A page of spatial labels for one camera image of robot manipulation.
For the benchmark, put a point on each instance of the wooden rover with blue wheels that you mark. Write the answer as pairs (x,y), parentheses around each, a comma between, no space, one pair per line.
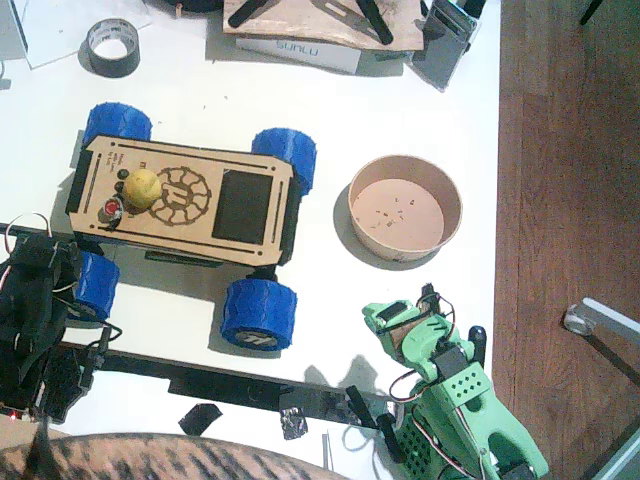
(200,200)

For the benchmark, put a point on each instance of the white SUNLU box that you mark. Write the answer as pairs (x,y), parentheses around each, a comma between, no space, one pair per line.
(320,57)

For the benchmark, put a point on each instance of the grey duct tape roll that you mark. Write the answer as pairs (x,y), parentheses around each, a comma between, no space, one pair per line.
(100,62)

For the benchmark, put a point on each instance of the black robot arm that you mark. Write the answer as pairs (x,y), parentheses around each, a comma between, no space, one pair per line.
(30,340)

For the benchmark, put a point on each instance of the black table clamp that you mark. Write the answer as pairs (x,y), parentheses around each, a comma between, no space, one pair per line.
(392,440)

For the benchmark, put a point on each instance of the grey transparent device case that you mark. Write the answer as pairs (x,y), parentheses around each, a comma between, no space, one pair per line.
(442,45)

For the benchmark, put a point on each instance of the thin wooden board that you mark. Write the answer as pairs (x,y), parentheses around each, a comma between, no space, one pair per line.
(300,20)

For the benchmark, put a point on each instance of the black clamp knob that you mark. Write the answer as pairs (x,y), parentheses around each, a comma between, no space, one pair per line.
(477,345)

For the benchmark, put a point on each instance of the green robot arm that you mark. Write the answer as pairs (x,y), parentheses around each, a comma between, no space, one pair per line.
(475,415)

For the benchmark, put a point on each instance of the grey chair leg with caster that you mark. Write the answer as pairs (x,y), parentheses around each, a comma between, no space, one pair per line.
(600,315)

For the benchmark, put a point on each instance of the crumpled foil tape piece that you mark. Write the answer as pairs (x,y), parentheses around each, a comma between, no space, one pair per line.
(294,424)

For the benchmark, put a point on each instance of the black tripod leg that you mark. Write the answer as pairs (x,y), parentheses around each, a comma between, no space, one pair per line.
(377,25)
(247,12)

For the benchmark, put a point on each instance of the black metal bar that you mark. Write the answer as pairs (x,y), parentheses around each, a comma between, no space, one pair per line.
(225,385)

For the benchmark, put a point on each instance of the black tape piece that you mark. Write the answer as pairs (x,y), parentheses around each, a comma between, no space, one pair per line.
(200,419)

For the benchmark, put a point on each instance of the striped brown fabric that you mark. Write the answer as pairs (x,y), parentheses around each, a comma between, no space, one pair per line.
(150,460)

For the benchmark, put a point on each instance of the brown paper bowl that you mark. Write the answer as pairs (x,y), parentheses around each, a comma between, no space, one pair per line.
(404,207)

